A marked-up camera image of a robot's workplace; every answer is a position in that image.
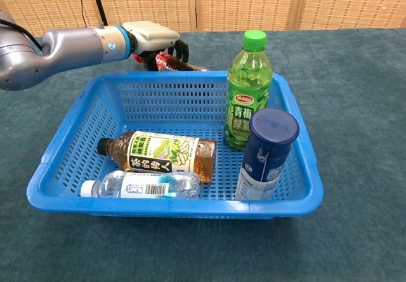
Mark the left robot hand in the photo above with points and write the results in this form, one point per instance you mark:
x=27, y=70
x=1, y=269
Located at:
x=152, y=36

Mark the red-capped cola bottle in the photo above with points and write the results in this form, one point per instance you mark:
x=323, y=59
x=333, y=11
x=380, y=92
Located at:
x=171, y=64

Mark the green tea bottle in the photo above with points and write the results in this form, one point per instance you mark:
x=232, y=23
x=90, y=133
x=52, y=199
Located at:
x=249, y=98

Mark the brown tea bottle black cap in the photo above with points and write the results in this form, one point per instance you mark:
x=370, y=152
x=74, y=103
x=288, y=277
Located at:
x=158, y=153

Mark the clear water bottle white cap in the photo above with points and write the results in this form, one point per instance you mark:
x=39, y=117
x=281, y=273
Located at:
x=142, y=187

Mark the blue-capped white bottle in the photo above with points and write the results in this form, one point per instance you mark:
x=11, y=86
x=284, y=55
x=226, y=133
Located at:
x=266, y=155

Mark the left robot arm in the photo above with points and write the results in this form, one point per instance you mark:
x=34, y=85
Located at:
x=63, y=49

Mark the blue plastic perforated basket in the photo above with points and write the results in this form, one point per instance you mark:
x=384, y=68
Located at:
x=165, y=107

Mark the black tripod stand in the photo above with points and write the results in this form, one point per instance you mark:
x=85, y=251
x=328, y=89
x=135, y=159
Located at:
x=96, y=0

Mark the bamboo folding screen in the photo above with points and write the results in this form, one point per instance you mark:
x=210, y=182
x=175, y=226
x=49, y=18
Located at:
x=247, y=3

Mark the teal table mat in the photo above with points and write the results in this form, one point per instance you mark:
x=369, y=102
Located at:
x=349, y=104

